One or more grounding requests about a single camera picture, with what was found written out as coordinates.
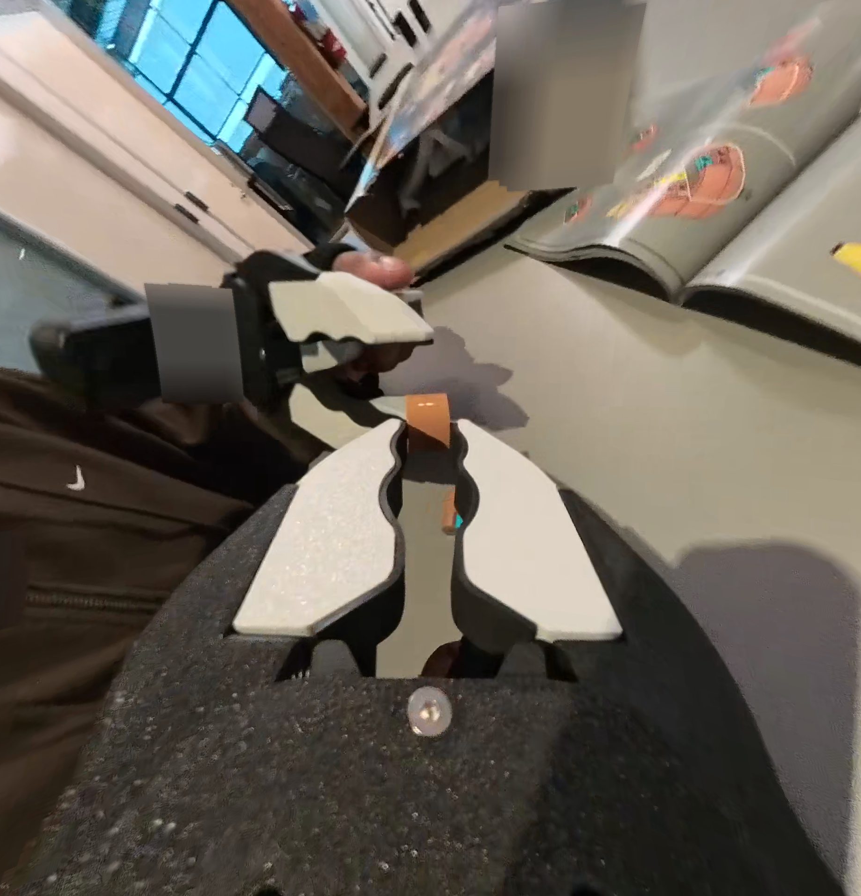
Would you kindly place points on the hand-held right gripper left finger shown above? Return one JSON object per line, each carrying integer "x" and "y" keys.
{"x": 318, "y": 546}

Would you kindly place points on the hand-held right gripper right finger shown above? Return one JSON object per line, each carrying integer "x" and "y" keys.
{"x": 535, "y": 553}

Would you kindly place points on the window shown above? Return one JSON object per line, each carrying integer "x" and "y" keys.
{"x": 192, "y": 63}

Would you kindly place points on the person's left hand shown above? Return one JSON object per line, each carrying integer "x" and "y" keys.
{"x": 374, "y": 269}

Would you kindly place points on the brown curved toy brick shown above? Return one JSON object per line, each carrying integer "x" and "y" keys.
{"x": 427, "y": 423}

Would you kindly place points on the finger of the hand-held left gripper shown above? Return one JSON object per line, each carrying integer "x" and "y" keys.
{"x": 332, "y": 423}
{"x": 346, "y": 308}

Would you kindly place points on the person's brown jacket torso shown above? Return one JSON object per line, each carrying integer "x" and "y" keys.
{"x": 87, "y": 560}

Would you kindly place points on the toy set cardboard box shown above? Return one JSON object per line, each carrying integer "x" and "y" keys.
{"x": 458, "y": 231}

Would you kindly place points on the grey instruction booklet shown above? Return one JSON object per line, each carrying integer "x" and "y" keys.
{"x": 752, "y": 280}

